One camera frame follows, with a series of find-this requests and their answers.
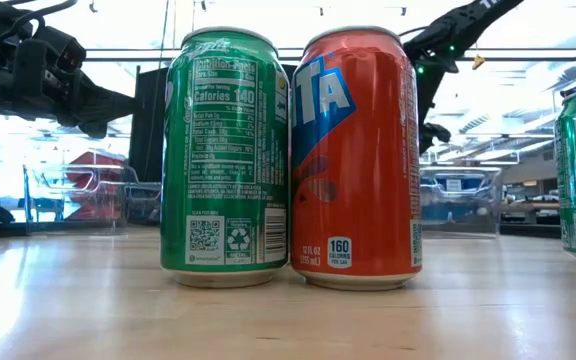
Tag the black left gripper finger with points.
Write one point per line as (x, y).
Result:
(103, 106)

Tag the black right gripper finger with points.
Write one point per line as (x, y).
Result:
(435, 134)

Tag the clear plastic bin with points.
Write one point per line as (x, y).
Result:
(93, 172)
(460, 170)

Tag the orange Fanta soda can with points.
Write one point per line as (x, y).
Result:
(363, 150)

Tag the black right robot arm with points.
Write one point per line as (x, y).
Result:
(468, 25)

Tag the red background structure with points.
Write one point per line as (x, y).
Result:
(93, 160)

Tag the yellow hanging tag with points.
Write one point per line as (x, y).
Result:
(478, 61)

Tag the black overhead beam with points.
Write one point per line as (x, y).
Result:
(543, 59)

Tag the background work table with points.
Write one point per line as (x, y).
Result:
(533, 205)

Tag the black ceiling device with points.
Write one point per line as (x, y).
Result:
(571, 90)

